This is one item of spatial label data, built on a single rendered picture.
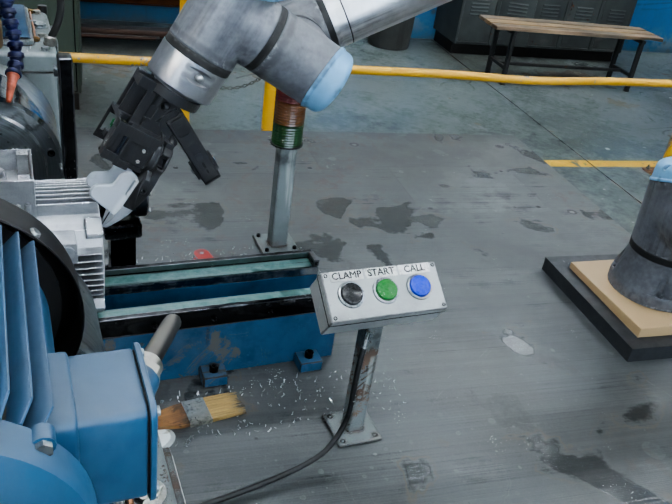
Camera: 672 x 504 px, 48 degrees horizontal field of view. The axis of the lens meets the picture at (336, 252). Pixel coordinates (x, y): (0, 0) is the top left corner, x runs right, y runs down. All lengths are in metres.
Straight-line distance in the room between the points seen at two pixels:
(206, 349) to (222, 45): 0.49
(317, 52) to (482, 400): 0.63
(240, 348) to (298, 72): 0.47
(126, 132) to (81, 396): 0.58
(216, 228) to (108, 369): 1.20
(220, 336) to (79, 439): 0.78
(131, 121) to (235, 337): 0.40
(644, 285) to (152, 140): 0.99
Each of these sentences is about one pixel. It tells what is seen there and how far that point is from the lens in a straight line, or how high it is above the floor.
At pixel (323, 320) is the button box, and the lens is 0.98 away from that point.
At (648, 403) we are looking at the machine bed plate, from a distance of 1.42.
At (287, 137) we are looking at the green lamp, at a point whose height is 1.05.
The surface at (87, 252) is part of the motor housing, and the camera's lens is 1.05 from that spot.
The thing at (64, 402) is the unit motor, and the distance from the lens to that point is 0.43.
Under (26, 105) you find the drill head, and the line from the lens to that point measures 1.29.
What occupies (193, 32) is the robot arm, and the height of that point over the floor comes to 1.35.
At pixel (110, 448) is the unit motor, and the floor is 1.29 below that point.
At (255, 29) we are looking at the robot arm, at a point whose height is 1.36.
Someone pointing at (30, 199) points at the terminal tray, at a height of 1.12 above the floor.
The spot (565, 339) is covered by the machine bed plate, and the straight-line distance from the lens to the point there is 1.49.
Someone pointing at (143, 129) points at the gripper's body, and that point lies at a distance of 0.99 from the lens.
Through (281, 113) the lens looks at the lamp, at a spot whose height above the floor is 1.10.
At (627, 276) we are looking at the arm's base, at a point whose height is 0.89.
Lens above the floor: 1.60
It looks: 30 degrees down
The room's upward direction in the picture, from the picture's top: 9 degrees clockwise
